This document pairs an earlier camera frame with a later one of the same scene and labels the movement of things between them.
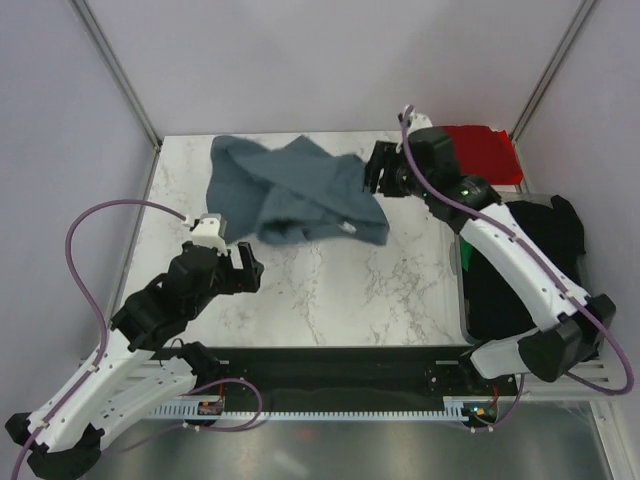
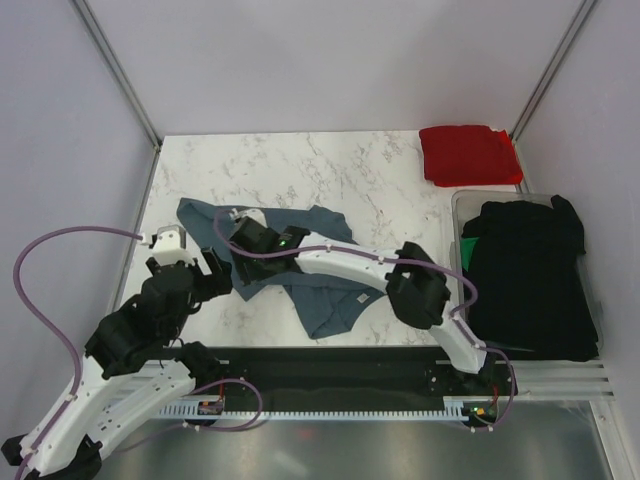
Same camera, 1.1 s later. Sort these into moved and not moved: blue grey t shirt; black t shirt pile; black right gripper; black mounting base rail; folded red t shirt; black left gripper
Moved: black right gripper; blue grey t shirt
Not moved: black t shirt pile; folded red t shirt; black left gripper; black mounting base rail
